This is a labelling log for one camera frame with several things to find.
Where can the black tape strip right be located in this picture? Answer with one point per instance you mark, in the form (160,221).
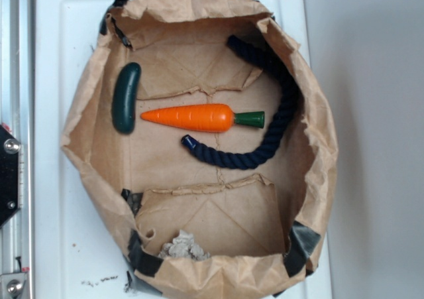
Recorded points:
(303,241)

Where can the aluminium frame rail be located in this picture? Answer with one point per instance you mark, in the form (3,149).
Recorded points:
(16,279)

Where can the white plastic tray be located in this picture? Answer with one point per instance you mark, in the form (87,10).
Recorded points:
(74,254)

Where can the black tape strip left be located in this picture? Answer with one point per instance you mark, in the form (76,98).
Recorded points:
(139,259)

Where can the crumpled grey paper wad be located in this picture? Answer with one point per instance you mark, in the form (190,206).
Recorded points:
(183,246)

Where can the dark green plastic pickle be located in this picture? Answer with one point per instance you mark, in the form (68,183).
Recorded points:
(124,98)

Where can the brown paper bag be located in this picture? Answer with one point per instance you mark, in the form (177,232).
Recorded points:
(205,51)

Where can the orange plastic carrot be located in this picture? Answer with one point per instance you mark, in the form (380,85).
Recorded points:
(212,118)

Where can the black tape strip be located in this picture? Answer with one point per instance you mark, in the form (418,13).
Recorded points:
(303,241)
(139,259)

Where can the black metal bracket plate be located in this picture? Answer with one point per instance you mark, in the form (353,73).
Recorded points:
(9,185)

